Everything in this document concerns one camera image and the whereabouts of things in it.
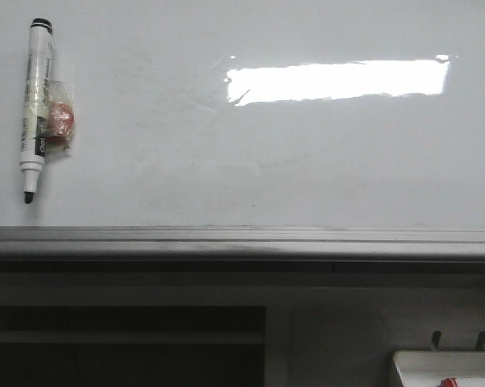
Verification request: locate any red magnet taped to marker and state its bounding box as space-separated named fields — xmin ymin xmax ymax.
xmin=46 ymin=81 xmax=75 ymax=156

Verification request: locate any white black whiteboard marker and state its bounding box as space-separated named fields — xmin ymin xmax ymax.
xmin=19 ymin=18 xmax=53 ymax=204

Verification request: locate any white whiteboard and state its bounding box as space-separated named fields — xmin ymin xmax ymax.
xmin=0 ymin=1 xmax=485 ymax=230

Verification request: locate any grey aluminium marker tray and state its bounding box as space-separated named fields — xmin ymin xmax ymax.
xmin=0 ymin=227 xmax=485 ymax=264

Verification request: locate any white plastic tray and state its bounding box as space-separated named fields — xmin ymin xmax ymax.
xmin=390 ymin=351 xmax=485 ymax=386

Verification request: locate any left black wall hook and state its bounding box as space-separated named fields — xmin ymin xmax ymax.
xmin=430 ymin=331 xmax=442 ymax=351

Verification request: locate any black wall hook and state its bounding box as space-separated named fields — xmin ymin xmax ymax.
xmin=430 ymin=331 xmax=442 ymax=351
xmin=475 ymin=331 xmax=485 ymax=352

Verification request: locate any right black wall hook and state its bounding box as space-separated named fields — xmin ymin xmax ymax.
xmin=475 ymin=331 xmax=485 ymax=352

